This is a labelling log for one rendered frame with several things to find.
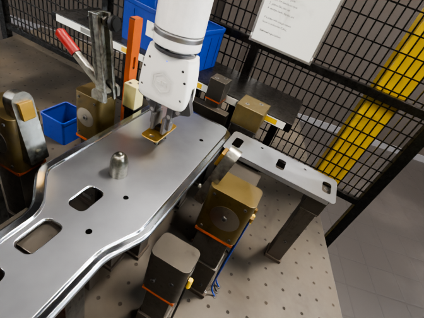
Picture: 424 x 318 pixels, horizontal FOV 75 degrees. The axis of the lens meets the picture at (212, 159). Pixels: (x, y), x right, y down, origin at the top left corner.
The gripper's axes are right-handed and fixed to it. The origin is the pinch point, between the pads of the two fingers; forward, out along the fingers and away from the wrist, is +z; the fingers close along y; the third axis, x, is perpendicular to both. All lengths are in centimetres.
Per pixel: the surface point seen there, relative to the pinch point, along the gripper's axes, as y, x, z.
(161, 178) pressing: 6.6, -8.5, 5.9
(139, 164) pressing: 1.3, -8.1, 5.9
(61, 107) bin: -49, 19, 28
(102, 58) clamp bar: -14.2, -1.6, -7.8
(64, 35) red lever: -24.5, -0.6, -8.2
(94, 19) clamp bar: -16.0, -1.9, -14.4
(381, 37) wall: 67, 291, -3
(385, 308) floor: 126, 83, 106
